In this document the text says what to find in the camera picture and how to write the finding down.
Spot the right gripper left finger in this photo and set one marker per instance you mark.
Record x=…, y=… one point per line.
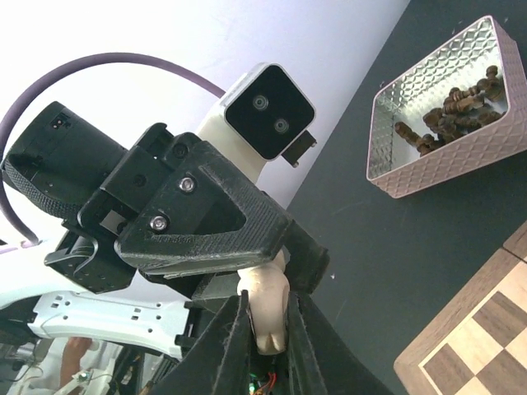
x=218, y=363

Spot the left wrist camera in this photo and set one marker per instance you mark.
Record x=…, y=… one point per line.
x=263, y=116

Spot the wooden chess board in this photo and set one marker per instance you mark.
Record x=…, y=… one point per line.
x=477, y=343

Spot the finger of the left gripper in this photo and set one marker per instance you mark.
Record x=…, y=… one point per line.
x=307, y=263
x=206, y=217

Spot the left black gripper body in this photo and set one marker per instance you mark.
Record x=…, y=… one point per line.
x=102, y=189

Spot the pile of dark chess pieces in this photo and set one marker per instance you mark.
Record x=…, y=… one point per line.
x=462, y=112

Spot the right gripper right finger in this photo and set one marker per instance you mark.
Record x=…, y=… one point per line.
x=329, y=349

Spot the pink embossed tin box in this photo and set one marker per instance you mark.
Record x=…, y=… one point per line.
x=398, y=168

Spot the light chess knight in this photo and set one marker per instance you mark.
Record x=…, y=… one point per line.
x=268, y=290

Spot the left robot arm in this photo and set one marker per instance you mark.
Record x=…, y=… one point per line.
x=86, y=313

